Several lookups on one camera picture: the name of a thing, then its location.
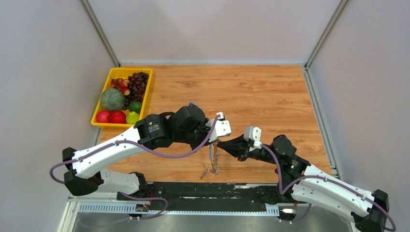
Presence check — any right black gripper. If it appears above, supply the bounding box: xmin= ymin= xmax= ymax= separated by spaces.
xmin=216 ymin=134 xmax=280 ymax=166

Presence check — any silver crescent key organizer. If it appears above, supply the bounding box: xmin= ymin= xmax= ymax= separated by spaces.
xmin=209 ymin=140 xmax=220 ymax=175

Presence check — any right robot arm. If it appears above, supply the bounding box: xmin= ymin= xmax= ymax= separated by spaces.
xmin=217 ymin=134 xmax=396 ymax=232

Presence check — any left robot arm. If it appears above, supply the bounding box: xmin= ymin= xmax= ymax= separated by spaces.
xmin=63 ymin=105 xmax=217 ymax=200

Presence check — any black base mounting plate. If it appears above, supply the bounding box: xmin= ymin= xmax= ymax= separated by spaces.
xmin=133 ymin=182 xmax=295 ymax=212

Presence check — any green lime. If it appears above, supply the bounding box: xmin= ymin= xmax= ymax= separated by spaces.
xmin=128 ymin=101 xmax=142 ymax=114

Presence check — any dark purple grape bunch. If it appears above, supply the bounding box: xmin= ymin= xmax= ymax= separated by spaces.
xmin=122 ymin=72 xmax=149 ymax=110

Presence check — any red apple right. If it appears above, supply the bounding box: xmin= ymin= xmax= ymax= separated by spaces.
xmin=109 ymin=111 xmax=126 ymax=124

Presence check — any red apple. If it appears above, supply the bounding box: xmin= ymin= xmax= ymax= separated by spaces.
xmin=95 ymin=110 xmax=111 ymax=123
xmin=109 ymin=111 xmax=126 ymax=124

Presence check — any yellow plastic fruit tray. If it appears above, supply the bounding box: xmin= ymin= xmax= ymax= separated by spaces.
xmin=91 ymin=68 xmax=153 ymax=129

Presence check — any small red fruits cluster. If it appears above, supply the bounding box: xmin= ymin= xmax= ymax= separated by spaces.
xmin=110 ymin=78 xmax=131 ymax=96

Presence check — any green melon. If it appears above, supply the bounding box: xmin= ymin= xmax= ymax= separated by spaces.
xmin=100 ymin=88 xmax=126 ymax=111

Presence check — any red apple left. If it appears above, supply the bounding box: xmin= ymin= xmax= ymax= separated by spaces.
xmin=95 ymin=110 xmax=111 ymax=123

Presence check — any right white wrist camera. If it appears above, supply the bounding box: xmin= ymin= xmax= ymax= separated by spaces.
xmin=243 ymin=126 xmax=262 ymax=152

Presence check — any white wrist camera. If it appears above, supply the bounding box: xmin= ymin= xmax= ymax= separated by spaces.
xmin=243 ymin=126 xmax=262 ymax=152
xmin=205 ymin=112 xmax=232 ymax=143

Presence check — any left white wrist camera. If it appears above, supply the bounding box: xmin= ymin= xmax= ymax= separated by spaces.
xmin=205 ymin=112 xmax=232 ymax=143

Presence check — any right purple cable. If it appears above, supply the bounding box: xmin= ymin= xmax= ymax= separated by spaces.
xmin=261 ymin=144 xmax=397 ymax=232

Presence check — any purple cable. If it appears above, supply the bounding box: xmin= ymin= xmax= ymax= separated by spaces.
xmin=49 ymin=115 xmax=221 ymax=220
xmin=261 ymin=144 xmax=397 ymax=232

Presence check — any white slotted cable duct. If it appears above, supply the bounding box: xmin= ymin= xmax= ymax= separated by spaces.
xmin=78 ymin=203 xmax=280 ymax=217

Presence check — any aluminium frame rail front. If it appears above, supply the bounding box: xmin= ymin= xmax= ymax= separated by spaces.
xmin=65 ymin=180 xmax=360 ymax=207

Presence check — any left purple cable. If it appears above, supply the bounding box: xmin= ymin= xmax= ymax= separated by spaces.
xmin=49 ymin=115 xmax=221 ymax=220

